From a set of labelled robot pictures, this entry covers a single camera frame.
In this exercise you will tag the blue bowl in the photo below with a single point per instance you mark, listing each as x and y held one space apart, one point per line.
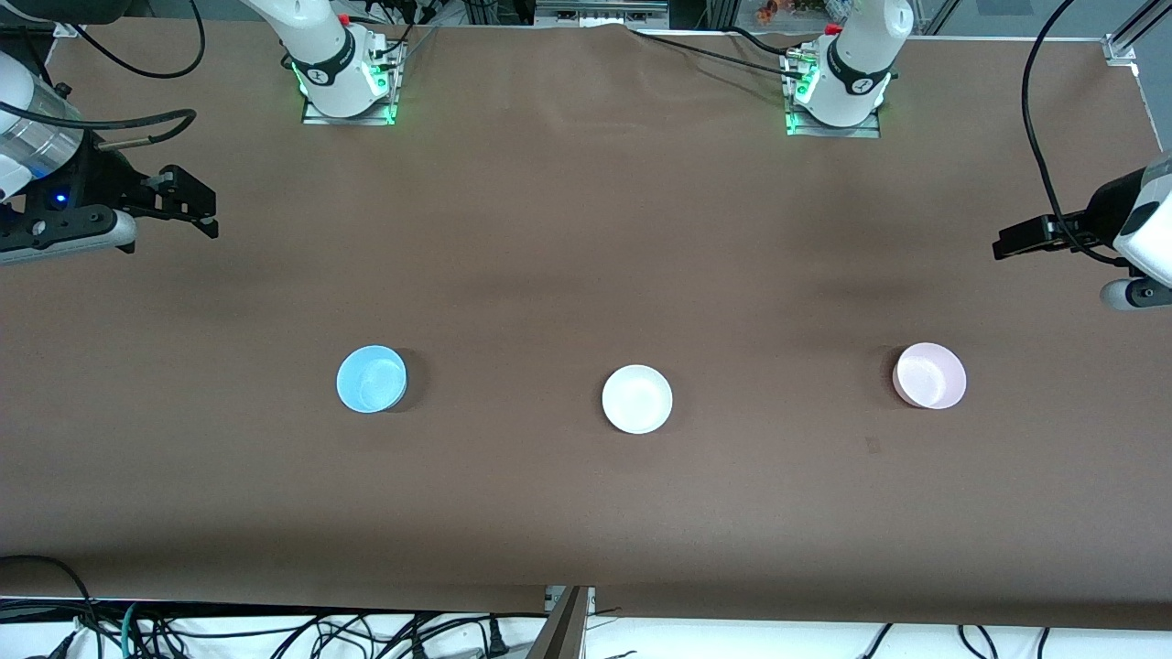
371 379

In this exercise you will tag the aluminium corner bracket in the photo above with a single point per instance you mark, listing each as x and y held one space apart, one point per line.
69 27
1122 46

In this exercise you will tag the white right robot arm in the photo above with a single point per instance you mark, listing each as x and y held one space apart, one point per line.
320 46

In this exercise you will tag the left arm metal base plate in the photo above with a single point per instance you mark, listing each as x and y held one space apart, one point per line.
870 131

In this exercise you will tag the pink bowl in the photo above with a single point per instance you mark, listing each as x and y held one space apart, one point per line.
930 375

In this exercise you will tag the brown table cover sheet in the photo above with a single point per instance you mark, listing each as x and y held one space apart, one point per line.
586 229

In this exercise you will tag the orange background objects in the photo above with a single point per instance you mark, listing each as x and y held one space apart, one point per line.
778 11

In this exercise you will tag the white bowl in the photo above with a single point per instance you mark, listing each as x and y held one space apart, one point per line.
637 399

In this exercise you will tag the aluminium frame profile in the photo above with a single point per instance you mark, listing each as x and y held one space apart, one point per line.
568 622

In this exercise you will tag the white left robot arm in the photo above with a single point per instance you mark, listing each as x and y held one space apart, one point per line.
861 55

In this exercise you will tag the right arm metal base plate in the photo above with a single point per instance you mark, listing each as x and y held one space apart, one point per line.
316 117

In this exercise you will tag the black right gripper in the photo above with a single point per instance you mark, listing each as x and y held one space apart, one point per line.
103 176

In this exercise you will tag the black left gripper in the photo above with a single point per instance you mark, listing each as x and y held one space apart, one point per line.
1095 215

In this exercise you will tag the black power plug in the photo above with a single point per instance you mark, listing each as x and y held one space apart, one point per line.
497 638

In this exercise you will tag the white power strip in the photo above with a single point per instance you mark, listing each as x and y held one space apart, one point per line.
595 16

